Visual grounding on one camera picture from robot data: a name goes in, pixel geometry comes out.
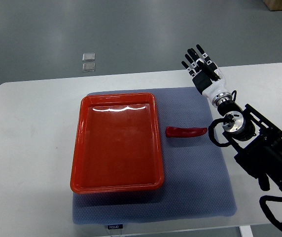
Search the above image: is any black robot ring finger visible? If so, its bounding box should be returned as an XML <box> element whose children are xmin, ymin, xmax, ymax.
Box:
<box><xmin>185</xmin><ymin>54</ymin><xmax>196</xmax><ymax>67</ymax></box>

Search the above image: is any red pepper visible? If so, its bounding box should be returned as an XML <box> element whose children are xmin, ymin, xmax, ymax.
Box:
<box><xmin>165</xmin><ymin>126</ymin><xmax>208</xmax><ymax>138</ymax></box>

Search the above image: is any upper silver floor plate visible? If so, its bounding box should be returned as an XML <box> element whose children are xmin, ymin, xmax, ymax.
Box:
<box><xmin>82</xmin><ymin>52</ymin><xmax>95</xmax><ymax>62</ymax></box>

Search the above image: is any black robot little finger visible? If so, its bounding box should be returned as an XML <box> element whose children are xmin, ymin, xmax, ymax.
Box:
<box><xmin>181</xmin><ymin>61</ymin><xmax>193</xmax><ymax>75</ymax></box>

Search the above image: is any cardboard box corner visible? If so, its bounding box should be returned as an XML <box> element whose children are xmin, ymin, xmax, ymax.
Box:
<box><xmin>263</xmin><ymin>0</ymin><xmax>282</xmax><ymax>11</ymax></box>

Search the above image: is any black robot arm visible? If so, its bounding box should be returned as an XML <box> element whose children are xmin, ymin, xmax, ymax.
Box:
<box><xmin>182</xmin><ymin>45</ymin><xmax>282</xmax><ymax>232</ymax></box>

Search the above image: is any blue-grey textured mat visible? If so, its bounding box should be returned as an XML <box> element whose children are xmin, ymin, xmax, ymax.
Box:
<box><xmin>72</xmin><ymin>87</ymin><xmax>237</xmax><ymax>225</ymax></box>

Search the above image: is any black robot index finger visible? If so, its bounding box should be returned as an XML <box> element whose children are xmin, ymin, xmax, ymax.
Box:
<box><xmin>196</xmin><ymin>44</ymin><xmax>211</xmax><ymax>65</ymax></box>

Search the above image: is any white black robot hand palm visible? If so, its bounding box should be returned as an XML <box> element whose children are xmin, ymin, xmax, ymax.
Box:
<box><xmin>191</xmin><ymin>62</ymin><xmax>231</xmax><ymax>106</ymax></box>

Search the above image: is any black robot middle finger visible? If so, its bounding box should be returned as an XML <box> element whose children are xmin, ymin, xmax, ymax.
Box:
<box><xmin>187</xmin><ymin>48</ymin><xmax>200</xmax><ymax>63</ymax></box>

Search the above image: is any black table control label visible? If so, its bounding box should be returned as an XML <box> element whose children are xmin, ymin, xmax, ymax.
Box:
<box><xmin>107</xmin><ymin>224</ymin><xmax>123</xmax><ymax>230</ymax></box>

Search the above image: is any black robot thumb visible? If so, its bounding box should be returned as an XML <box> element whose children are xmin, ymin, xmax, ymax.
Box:
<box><xmin>196</xmin><ymin>59</ymin><xmax>220</xmax><ymax>81</ymax></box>

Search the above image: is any red plastic tray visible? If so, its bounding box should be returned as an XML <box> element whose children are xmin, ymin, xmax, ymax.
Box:
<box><xmin>70</xmin><ymin>92</ymin><xmax>164</xmax><ymax>195</ymax></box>

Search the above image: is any white table leg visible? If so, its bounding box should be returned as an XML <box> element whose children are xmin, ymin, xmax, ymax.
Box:
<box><xmin>239</xmin><ymin>225</ymin><xmax>253</xmax><ymax>237</ymax></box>

